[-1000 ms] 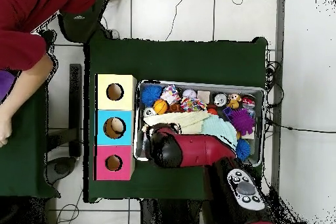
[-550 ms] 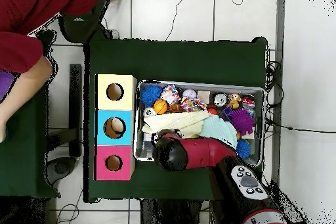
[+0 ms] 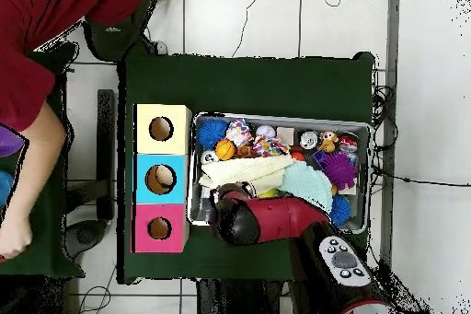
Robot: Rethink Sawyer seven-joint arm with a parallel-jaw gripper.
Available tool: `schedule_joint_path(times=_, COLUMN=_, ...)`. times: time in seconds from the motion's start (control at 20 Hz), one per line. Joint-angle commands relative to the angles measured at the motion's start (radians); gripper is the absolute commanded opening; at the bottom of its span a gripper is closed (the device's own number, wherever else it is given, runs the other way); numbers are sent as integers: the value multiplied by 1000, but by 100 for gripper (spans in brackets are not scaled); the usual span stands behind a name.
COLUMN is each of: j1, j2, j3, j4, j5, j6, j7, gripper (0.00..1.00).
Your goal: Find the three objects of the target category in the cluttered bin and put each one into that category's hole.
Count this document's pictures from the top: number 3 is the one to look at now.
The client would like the grey floor cable cover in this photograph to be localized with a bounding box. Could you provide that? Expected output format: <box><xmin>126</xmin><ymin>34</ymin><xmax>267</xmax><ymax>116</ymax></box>
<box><xmin>378</xmin><ymin>0</ymin><xmax>401</xmax><ymax>271</ymax></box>

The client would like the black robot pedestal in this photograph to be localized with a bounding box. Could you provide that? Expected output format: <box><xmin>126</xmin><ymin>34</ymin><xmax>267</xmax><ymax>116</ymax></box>
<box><xmin>196</xmin><ymin>278</ymin><xmax>295</xmax><ymax>314</ymax></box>

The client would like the silver mesh bin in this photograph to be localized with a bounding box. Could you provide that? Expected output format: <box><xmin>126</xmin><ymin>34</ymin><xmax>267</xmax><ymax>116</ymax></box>
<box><xmin>187</xmin><ymin>111</ymin><xmax>371</xmax><ymax>235</ymax></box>

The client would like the thin black floor cable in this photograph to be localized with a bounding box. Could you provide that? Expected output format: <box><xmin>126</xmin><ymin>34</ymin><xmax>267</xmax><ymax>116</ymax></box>
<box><xmin>231</xmin><ymin>0</ymin><xmax>267</xmax><ymax>58</ymax></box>

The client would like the purple spiky ball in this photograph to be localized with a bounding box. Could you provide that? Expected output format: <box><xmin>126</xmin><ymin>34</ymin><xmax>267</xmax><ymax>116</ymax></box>
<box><xmin>319</xmin><ymin>151</ymin><xmax>359</xmax><ymax>191</ymax></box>

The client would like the blue plastic bowl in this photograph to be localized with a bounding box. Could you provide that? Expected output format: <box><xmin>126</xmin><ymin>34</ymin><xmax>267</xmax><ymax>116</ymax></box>
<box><xmin>0</xmin><ymin>169</ymin><xmax>15</xmax><ymax>208</ymax></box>

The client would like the wooden three-hole sorting box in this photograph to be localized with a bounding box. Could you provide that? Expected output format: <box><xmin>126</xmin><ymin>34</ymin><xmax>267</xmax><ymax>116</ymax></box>
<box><xmin>131</xmin><ymin>103</ymin><xmax>193</xmax><ymax>254</ymax></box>

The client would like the cream cloth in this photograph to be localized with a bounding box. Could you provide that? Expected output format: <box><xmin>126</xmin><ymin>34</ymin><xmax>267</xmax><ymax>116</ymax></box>
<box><xmin>198</xmin><ymin>154</ymin><xmax>295</xmax><ymax>197</ymax></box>

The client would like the orange toy basketball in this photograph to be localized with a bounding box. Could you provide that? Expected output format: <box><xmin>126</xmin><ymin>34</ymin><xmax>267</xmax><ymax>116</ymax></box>
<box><xmin>214</xmin><ymin>138</ymin><xmax>236</xmax><ymax>161</ymax></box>

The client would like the crumpled polka-dot paper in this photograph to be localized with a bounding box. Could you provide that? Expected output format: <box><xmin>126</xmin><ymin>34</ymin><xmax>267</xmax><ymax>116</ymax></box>
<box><xmin>251</xmin><ymin>135</ymin><xmax>291</xmax><ymax>158</ymax></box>
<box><xmin>224</xmin><ymin>118</ymin><xmax>255</xmax><ymax>147</ymax></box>

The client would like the plain wooden block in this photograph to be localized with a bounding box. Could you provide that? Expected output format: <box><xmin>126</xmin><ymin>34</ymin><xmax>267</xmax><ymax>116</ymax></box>
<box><xmin>276</xmin><ymin>126</ymin><xmax>295</xmax><ymax>146</ymax></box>

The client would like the long black floor cable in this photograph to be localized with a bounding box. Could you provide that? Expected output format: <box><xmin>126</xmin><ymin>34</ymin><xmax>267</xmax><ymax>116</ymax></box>
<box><xmin>371</xmin><ymin>166</ymin><xmax>471</xmax><ymax>188</ymax></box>

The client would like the dark green tablecloth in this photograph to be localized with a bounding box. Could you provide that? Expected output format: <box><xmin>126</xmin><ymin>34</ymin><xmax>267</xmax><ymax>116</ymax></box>
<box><xmin>117</xmin><ymin>42</ymin><xmax>376</xmax><ymax>285</ymax></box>

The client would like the mint green cloth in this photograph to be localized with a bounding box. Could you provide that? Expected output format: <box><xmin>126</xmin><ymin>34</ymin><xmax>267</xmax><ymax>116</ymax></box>
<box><xmin>281</xmin><ymin>160</ymin><xmax>334</xmax><ymax>215</ymax></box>

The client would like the white toy baseball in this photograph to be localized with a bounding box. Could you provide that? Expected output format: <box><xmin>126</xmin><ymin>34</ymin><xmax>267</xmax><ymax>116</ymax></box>
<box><xmin>254</xmin><ymin>123</ymin><xmax>277</xmax><ymax>140</ymax></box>

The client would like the person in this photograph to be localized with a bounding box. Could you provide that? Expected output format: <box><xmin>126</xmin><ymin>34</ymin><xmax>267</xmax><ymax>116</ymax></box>
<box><xmin>0</xmin><ymin>0</ymin><xmax>157</xmax><ymax>134</ymax></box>

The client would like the blue fuzzy ball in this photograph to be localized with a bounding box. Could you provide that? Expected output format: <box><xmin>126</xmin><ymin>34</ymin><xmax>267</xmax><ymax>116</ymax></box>
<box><xmin>329</xmin><ymin>193</ymin><xmax>352</xmax><ymax>227</ymax></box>
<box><xmin>197</xmin><ymin>118</ymin><xmax>229</xmax><ymax>151</ymax></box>

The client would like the dark green side-table cloth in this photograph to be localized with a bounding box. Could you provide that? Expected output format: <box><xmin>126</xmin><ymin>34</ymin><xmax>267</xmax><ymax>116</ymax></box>
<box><xmin>0</xmin><ymin>42</ymin><xmax>86</xmax><ymax>278</ymax></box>

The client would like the tangled black cable bundle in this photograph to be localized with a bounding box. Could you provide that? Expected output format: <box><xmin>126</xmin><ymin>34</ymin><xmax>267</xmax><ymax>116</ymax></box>
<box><xmin>369</xmin><ymin>83</ymin><xmax>400</xmax><ymax>197</ymax></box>

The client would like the person's hand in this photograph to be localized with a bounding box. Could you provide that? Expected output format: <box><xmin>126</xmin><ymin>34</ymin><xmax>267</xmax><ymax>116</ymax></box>
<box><xmin>0</xmin><ymin>214</ymin><xmax>34</xmax><ymax>261</ymax></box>

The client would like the purple plastic bowl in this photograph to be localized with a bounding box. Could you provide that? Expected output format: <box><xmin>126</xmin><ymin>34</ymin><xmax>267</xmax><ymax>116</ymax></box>
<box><xmin>0</xmin><ymin>123</ymin><xmax>28</xmax><ymax>158</ymax></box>

